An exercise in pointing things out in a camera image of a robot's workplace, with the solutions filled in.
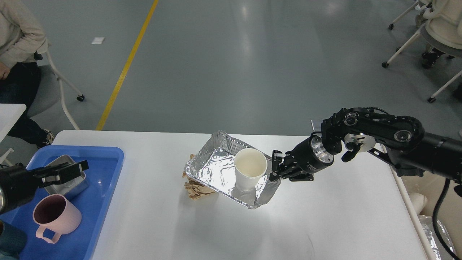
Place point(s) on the blue plastic bin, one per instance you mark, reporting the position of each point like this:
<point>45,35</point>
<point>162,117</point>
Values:
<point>105,165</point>

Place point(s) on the white floor paper scrap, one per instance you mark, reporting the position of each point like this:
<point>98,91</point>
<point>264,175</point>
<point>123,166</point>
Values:
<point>98,40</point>

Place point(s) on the aluminium foil tray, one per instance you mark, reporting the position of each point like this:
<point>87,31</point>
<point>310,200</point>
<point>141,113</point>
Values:
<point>214,167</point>

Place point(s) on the pink ribbed mug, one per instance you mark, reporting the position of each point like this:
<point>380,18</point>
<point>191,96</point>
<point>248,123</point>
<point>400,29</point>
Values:
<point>56,216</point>

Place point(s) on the grey office chair left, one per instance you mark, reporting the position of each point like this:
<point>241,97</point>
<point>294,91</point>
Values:
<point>51,87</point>

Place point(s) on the brown paper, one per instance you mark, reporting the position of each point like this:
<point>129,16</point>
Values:
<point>195,189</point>

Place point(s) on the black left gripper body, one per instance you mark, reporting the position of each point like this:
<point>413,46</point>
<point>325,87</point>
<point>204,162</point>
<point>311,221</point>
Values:
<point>18,187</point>

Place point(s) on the white side table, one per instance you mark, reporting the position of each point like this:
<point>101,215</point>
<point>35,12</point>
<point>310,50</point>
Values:
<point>9,114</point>

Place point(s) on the white cup in bin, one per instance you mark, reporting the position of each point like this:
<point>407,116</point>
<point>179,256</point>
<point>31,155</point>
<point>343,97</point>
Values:
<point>418,201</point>

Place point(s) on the cream paper cup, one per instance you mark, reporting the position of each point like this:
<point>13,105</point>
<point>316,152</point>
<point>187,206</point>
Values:
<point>250,165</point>

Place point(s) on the floor outlet cover left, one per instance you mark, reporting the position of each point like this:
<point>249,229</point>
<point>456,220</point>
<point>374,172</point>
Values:
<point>316,125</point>

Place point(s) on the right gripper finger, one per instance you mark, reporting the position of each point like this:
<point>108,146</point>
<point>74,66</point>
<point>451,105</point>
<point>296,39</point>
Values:
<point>281,172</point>
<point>279,158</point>

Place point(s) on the white office chair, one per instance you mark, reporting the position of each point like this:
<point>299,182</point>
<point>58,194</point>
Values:
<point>442,31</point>

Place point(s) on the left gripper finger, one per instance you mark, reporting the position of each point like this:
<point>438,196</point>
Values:
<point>51,170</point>
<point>65,175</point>

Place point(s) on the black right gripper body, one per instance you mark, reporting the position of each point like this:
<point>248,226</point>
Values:
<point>306,159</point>

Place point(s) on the stainless steel tray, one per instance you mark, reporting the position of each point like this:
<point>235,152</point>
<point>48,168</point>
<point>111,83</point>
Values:
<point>71,188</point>

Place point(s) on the beige plastic bin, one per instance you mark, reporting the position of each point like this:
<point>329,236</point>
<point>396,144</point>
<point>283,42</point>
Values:
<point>431,186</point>

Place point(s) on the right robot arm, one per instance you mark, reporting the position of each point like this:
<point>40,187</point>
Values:
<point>399,141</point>

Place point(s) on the person in dark trousers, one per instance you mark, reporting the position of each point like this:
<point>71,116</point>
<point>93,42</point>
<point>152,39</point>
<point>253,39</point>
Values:
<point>21,35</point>

